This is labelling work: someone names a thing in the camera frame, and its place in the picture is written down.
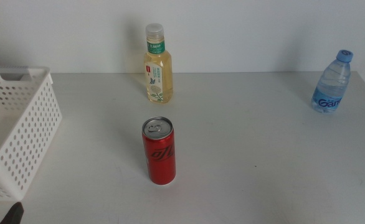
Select red cola can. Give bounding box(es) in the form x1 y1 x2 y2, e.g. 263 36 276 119
141 116 176 186

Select yellow tea bottle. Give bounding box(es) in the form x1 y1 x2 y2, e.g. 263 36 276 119
143 22 174 105

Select clear water bottle blue cap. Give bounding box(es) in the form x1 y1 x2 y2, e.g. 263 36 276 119
310 49 354 114

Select white perforated plastic basket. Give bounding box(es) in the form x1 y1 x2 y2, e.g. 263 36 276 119
0 65 63 202

